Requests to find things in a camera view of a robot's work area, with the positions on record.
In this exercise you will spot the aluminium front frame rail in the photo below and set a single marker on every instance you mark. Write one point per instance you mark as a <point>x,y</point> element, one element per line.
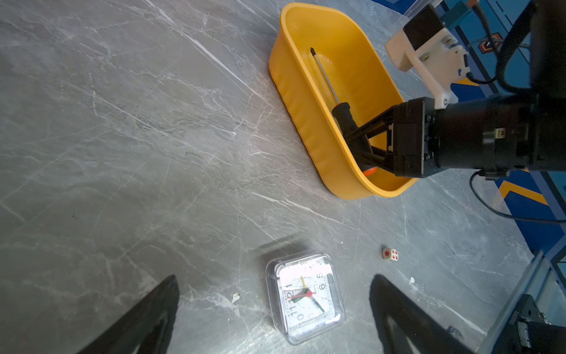
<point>544,279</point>

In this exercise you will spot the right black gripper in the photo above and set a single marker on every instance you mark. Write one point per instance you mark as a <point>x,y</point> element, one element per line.
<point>414,147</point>

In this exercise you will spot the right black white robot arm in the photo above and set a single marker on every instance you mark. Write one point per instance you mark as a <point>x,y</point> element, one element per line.
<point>522,129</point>

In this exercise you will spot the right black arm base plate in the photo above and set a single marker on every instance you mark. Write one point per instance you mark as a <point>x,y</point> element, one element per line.
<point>526,331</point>

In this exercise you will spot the yellow plastic bin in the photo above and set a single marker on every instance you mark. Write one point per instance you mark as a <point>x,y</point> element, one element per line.
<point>332,81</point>

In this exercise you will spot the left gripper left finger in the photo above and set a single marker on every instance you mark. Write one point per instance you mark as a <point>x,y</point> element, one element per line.
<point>147,327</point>

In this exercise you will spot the small white alarm clock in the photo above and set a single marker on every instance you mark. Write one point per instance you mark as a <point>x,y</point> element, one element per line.
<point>304,295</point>

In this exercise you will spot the black orange handled screwdriver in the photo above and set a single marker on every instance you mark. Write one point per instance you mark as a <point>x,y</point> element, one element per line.
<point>362,143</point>

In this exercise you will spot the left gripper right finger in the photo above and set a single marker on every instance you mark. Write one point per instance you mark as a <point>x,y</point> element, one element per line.
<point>402,325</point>

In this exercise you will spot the small white red die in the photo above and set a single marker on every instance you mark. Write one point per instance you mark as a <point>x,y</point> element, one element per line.
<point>390,254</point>

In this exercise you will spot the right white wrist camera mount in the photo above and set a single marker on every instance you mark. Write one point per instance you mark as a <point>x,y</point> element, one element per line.
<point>426,45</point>

